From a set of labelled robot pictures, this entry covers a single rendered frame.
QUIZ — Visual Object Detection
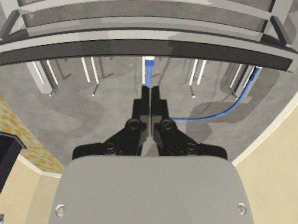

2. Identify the blue patch cord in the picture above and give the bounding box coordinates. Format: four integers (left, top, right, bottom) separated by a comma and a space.
146, 66, 255, 121

